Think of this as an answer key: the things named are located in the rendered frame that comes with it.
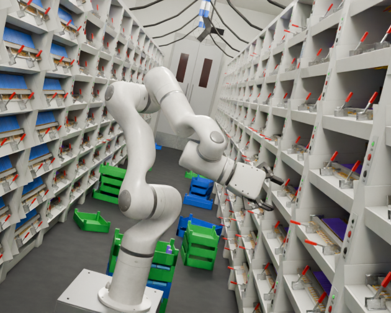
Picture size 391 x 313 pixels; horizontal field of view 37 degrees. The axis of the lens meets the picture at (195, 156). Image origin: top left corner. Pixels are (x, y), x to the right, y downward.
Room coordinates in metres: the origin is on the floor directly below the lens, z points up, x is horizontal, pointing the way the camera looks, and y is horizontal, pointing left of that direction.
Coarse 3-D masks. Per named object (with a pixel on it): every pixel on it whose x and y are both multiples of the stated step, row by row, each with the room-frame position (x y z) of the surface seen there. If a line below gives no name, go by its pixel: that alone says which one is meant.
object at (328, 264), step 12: (300, 216) 2.10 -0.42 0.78; (312, 216) 2.08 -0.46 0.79; (324, 216) 2.10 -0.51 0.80; (336, 216) 2.10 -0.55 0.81; (300, 228) 2.01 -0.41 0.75; (300, 240) 2.01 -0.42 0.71; (312, 240) 1.84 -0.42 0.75; (312, 252) 1.80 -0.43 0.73; (324, 264) 1.63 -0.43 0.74; (336, 264) 1.50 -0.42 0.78
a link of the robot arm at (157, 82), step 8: (152, 72) 1.98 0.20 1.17; (160, 72) 1.96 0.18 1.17; (168, 72) 1.97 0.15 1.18; (152, 80) 1.96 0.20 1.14; (160, 80) 1.94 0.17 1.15; (168, 80) 1.94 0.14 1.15; (176, 80) 1.97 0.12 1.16; (152, 88) 1.96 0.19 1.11; (160, 88) 1.93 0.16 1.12; (168, 88) 1.91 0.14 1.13; (176, 88) 1.92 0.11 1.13; (152, 96) 2.01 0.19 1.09; (160, 96) 1.92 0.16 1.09; (152, 104) 2.09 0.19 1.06; (144, 112) 2.12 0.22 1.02; (152, 112) 2.13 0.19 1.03
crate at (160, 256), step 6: (114, 234) 2.79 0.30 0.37; (120, 234) 2.81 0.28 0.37; (114, 240) 2.69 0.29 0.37; (120, 240) 2.81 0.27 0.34; (174, 240) 2.84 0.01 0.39; (114, 246) 2.61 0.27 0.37; (156, 246) 2.84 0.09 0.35; (162, 246) 2.85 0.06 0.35; (114, 252) 2.62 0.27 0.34; (156, 252) 2.65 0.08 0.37; (162, 252) 2.84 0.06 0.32; (174, 252) 2.66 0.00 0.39; (156, 258) 2.65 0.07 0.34; (162, 258) 2.65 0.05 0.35; (168, 258) 2.66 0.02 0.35; (174, 258) 2.66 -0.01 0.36; (162, 264) 2.65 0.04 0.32; (168, 264) 2.66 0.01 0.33; (174, 264) 2.66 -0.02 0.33
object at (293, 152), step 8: (288, 144) 2.80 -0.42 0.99; (296, 144) 2.79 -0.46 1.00; (304, 144) 2.80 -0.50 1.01; (288, 152) 2.63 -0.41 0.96; (296, 152) 2.63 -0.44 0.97; (304, 152) 2.37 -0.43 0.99; (288, 160) 2.58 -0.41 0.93; (296, 160) 2.38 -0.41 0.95; (304, 160) 2.20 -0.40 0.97; (296, 168) 2.37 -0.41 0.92
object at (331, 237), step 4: (312, 220) 2.08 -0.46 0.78; (316, 220) 2.01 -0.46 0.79; (320, 220) 2.01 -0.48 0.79; (320, 224) 1.95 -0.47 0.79; (324, 224) 1.95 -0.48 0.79; (320, 228) 1.94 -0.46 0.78; (324, 228) 1.90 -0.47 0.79; (320, 232) 1.89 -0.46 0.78; (324, 232) 1.88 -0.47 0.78; (328, 232) 1.84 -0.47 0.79; (332, 232) 1.83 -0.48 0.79; (320, 236) 1.85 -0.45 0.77; (328, 236) 1.82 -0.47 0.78; (332, 236) 1.79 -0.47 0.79; (324, 240) 1.80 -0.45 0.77; (328, 240) 1.79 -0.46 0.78; (332, 240) 1.77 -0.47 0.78; (336, 240) 1.73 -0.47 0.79; (340, 240) 1.73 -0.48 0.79; (336, 244) 1.71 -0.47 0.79; (340, 244) 1.69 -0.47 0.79; (340, 248) 1.67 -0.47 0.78; (340, 252) 1.65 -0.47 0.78
